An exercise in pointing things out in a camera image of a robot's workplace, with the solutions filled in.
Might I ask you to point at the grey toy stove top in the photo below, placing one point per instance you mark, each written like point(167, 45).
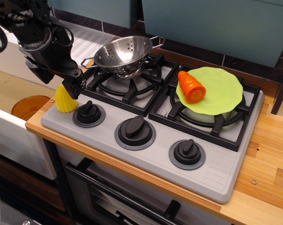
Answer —
point(215, 179)

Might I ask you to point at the middle black stove knob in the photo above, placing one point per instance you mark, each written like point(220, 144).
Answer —
point(135, 134)

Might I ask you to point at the yellow toy corn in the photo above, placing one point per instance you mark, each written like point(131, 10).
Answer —
point(64, 102)

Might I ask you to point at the black stove knob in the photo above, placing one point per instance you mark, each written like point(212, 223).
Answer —
point(187, 155)
point(89, 115)
point(135, 134)

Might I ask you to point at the left black burner grate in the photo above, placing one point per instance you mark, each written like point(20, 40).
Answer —
point(137, 95)

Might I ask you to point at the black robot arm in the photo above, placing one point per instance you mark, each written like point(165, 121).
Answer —
point(24, 12)

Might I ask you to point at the left black stove knob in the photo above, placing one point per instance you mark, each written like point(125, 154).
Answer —
point(89, 115)

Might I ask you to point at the grey oven door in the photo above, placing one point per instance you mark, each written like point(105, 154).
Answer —
point(158, 200)

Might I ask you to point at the black burner grate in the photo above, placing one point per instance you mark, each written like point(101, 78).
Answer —
point(137, 95)
point(231, 130)

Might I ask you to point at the right black stove knob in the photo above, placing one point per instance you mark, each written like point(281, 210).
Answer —
point(187, 155)

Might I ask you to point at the orange toy carrot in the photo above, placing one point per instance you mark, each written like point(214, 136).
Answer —
point(192, 89)

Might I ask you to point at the white toy sink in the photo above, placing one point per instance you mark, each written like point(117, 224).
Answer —
point(16, 83)

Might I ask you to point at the black oven handle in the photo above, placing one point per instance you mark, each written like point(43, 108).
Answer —
point(118, 196)

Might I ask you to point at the right black burner grate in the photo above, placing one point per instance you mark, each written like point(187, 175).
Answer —
point(231, 130)

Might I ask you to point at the orange plastic bowl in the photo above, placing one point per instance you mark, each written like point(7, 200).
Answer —
point(27, 107)

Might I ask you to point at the lime green plate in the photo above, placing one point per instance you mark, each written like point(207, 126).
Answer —
point(223, 91)

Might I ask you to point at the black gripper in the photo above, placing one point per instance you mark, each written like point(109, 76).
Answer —
point(48, 50)

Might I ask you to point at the steel colander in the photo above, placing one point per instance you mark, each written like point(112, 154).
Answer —
point(124, 57)

